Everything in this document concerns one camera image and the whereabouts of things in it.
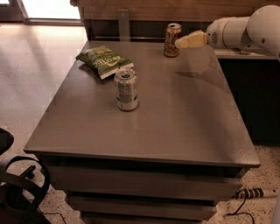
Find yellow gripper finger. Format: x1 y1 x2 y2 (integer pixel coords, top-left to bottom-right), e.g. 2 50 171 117
175 31 207 49

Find orange soda can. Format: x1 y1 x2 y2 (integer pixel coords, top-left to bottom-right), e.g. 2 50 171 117
164 23 182 58

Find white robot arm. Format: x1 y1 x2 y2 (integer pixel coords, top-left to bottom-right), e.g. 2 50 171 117
175 5 280 60

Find silver soda can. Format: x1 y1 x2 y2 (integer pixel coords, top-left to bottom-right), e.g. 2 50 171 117
114 68 138 111

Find green chip bag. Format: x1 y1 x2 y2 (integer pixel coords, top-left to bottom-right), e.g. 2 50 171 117
76 45 134 80

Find grey drawer cabinet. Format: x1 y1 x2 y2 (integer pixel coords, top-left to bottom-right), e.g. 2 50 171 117
25 42 259 224

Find white power strip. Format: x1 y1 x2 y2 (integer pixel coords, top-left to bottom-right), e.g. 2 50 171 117
233 188 279 200

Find black office chair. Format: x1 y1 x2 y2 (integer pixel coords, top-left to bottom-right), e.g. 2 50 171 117
0 127 52 224

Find left metal wall bracket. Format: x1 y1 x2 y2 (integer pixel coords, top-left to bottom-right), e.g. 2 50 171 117
117 10 130 42

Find wooden wall panel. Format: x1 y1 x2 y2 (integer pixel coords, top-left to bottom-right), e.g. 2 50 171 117
69 0 280 22

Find black power cable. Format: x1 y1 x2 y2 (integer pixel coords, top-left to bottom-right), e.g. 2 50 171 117
226 197 256 224

